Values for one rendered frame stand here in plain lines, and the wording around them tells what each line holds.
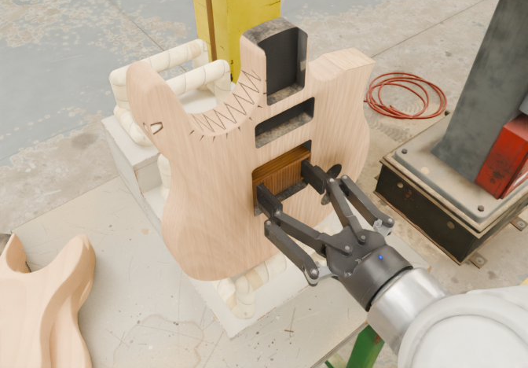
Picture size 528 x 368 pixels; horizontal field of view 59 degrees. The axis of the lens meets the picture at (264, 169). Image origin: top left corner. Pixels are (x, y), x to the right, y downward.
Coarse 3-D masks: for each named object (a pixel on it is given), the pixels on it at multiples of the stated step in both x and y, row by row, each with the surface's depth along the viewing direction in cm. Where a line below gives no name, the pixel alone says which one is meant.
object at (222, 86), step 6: (228, 72) 86; (222, 78) 86; (228, 78) 87; (216, 84) 88; (222, 84) 87; (228, 84) 88; (216, 90) 89; (222, 90) 88; (228, 90) 89; (216, 96) 90; (222, 96) 89; (216, 102) 92
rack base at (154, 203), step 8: (160, 184) 90; (152, 192) 89; (144, 200) 89; (152, 200) 88; (160, 200) 88; (152, 208) 86; (160, 208) 86; (152, 216) 89; (160, 216) 85; (152, 224) 94; (160, 224) 86; (160, 232) 90
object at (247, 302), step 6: (240, 294) 74; (246, 294) 74; (252, 294) 75; (240, 300) 76; (246, 300) 75; (252, 300) 76; (240, 306) 77; (246, 306) 77; (252, 306) 78; (252, 312) 80; (246, 318) 80
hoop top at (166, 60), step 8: (200, 40) 90; (176, 48) 88; (184, 48) 88; (192, 48) 89; (200, 48) 89; (152, 56) 86; (160, 56) 86; (168, 56) 87; (176, 56) 87; (184, 56) 88; (192, 56) 89; (152, 64) 85; (160, 64) 86; (168, 64) 87; (176, 64) 88; (112, 72) 83; (120, 72) 83; (112, 80) 83; (120, 80) 83
